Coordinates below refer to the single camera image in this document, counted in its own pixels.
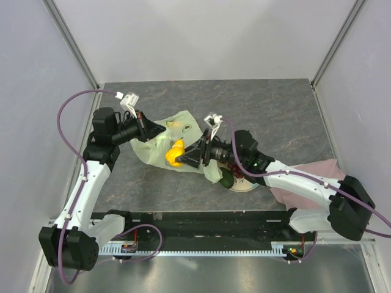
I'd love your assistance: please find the green avocado print plastic bag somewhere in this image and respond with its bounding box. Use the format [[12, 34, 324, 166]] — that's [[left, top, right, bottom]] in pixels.
[[131, 110, 222, 183]]

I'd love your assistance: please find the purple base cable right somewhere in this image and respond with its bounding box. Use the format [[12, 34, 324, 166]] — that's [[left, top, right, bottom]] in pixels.
[[280, 230, 321, 265]]

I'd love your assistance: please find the aluminium frame post right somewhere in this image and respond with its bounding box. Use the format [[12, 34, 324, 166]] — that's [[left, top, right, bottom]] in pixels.
[[310, 0, 367, 90]]

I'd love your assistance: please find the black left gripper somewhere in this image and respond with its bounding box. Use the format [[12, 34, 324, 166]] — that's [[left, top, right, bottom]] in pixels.
[[111, 109, 166, 145]]

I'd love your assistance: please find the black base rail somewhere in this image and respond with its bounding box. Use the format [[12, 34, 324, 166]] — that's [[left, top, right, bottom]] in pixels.
[[91, 209, 317, 245]]

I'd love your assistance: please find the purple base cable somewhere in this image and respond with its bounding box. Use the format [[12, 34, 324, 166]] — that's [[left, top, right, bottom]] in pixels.
[[280, 230, 321, 265], [100, 223, 163, 263]]

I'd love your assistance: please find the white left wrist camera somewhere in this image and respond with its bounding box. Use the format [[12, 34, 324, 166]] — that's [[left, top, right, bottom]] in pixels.
[[115, 92, 139, 118]]

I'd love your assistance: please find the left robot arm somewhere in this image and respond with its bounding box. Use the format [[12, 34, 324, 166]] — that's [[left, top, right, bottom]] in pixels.
[[38, 107, 166, 271]]

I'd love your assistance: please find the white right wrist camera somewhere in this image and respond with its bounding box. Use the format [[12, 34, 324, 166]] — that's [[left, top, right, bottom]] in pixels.
[[204, 112, 223, 140]]

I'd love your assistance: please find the white slotted cable duct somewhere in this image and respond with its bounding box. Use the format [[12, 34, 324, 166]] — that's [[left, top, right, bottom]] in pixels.
[[98, 243, 304, 257]]

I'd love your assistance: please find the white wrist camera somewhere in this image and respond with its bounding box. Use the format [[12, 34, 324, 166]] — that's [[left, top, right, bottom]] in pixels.
[[204, 112, 223, 140], [115, 92, 139, 118]]

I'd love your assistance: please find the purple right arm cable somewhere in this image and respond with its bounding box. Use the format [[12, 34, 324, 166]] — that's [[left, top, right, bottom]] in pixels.
[[220, 117, 391, 238]]

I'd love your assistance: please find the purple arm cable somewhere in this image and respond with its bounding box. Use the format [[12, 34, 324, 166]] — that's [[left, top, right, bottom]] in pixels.
[[220, 117, 391, 238], [57, 90, 122, 286]]

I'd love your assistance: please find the green avocado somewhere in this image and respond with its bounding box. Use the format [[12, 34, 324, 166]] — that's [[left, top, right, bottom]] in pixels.
[[219, 168, 235, 189]]

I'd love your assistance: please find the aluminium frame post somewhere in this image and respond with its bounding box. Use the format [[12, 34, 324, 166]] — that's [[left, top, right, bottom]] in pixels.
[[42, 0, 100, 89], [310, 0, 367, 90]]

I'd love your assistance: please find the aluminium frame post left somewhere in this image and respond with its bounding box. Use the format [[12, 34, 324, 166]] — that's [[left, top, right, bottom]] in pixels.
[[42, 0, 100, 89]]

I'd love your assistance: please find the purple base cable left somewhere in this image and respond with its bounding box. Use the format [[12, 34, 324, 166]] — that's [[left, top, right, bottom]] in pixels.
[[100, 223, 163, 263]]

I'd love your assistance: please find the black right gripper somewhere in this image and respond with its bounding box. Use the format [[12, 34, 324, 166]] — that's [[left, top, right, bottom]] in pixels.
[[176, 128, 246, 170]]

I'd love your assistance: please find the pink cloth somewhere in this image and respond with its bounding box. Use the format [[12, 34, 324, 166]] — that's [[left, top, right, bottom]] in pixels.
[[270, 159, 346, 210]]

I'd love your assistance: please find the cream ceramic plate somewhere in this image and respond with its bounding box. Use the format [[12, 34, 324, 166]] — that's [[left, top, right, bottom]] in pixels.
[[217, 162, 258, 193]]

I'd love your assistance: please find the red grape bunch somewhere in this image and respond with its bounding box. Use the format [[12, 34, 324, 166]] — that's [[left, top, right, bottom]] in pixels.
[[227, 163, 244, 178]]

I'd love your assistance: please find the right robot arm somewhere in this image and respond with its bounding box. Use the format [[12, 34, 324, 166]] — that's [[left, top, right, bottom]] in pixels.
[[166, 129, 375, 241]]

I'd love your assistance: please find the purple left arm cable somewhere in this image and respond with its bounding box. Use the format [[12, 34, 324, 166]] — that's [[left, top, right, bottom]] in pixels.
[[57, 90, 122, 286]]

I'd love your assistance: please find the yellow pear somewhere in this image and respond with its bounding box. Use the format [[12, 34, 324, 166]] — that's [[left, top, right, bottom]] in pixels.
[[165, 139, 185, 167]]

